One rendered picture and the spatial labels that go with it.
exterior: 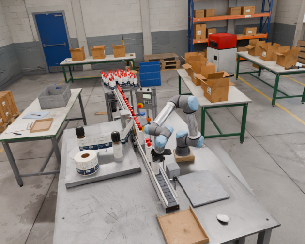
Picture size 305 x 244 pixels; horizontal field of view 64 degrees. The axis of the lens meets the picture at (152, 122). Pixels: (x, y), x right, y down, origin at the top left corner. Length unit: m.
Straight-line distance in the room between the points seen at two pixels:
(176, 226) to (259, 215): 0.59
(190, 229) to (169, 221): 0.16
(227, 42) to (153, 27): 3.26
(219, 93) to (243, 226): 2.39
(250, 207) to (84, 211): 1.24
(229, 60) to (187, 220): 6.37
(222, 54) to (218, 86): 3.86
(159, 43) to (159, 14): 1.04
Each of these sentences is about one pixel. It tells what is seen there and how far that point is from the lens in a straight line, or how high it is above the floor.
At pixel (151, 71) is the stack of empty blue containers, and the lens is 7.16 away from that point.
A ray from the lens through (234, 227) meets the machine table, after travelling 1.89.
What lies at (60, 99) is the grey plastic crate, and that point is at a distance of 4.16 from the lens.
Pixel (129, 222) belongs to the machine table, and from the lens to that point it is 1.91.
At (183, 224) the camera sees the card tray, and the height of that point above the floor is 0.83.
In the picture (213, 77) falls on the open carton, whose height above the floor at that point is 1.06.
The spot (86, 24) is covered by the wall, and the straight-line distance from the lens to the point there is 9.89.
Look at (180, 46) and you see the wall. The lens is 10.02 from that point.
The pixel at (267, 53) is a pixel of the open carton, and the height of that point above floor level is 0.96.
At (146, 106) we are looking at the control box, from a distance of 2.40.
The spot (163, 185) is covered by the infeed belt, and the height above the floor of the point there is 0.88.
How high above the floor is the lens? 2.24
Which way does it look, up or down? 26 degrees down
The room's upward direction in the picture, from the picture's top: 4 degrees counter-clockwise
